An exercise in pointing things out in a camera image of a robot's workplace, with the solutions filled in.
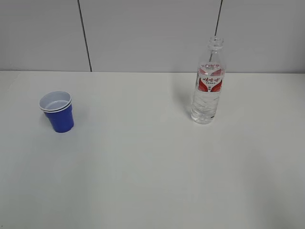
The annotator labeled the clear Wahaha water bottle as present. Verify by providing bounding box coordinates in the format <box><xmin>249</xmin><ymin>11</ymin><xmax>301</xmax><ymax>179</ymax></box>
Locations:
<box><xmin>191</xmin><ymin>37</ymin><xmax>226</xmax><ymax>125</ymax></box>

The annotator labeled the blue paper cup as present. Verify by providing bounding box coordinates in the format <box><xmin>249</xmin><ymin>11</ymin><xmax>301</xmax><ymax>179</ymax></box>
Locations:
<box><xmin>39</xmin><ymin>91</ymin><xmax>74</xmax><ymax>133</ymax></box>

